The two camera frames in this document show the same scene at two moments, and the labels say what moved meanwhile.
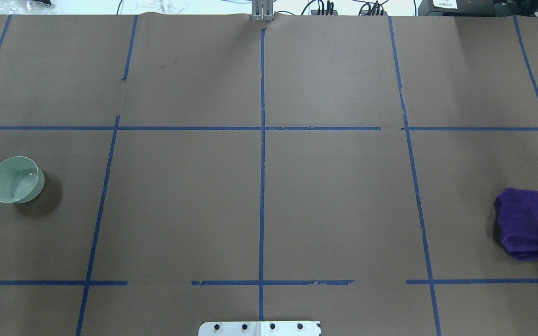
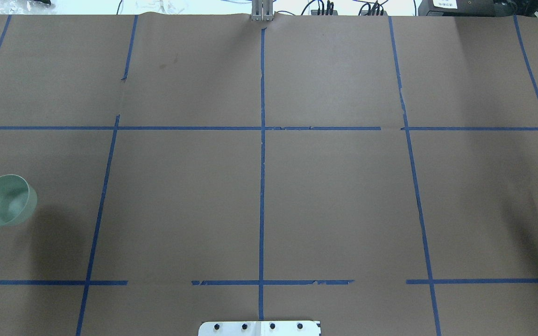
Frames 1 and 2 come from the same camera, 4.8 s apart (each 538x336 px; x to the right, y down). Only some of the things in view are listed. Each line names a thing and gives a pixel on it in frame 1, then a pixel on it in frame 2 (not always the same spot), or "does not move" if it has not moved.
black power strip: (315, 12) does not move
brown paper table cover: (342, 169) does not move
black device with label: (467, 8) does not move
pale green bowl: (16, 179) → (15, 201)
